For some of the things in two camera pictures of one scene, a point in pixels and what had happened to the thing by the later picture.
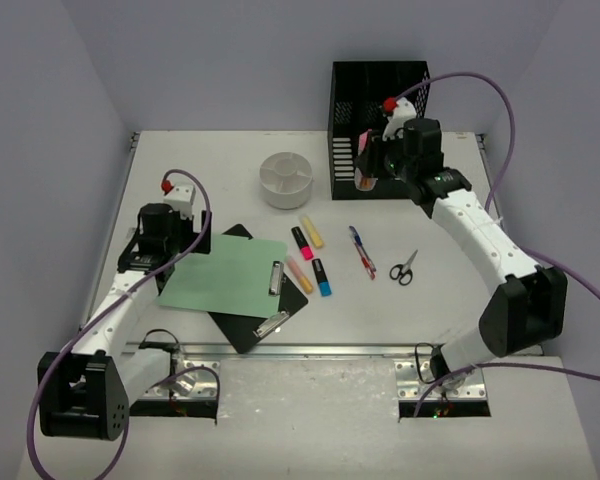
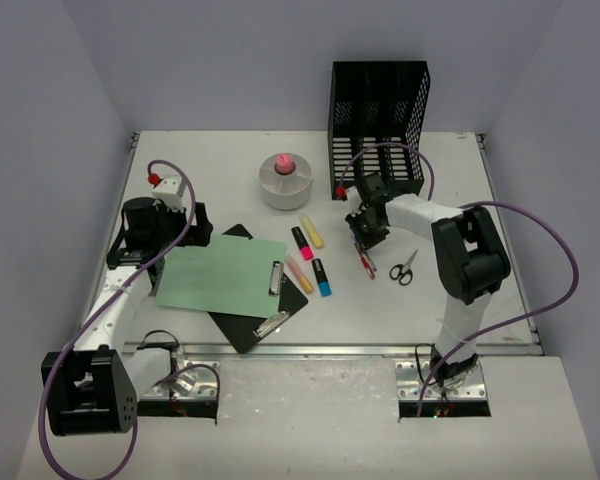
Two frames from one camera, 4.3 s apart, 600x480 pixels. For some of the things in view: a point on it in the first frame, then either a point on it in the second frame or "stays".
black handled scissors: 403,273 stays
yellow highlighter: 312,232 stays
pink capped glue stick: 363,170 -> 284,163
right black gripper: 379,150 -> 365,240
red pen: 369,268 stays
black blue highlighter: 321,278 stays
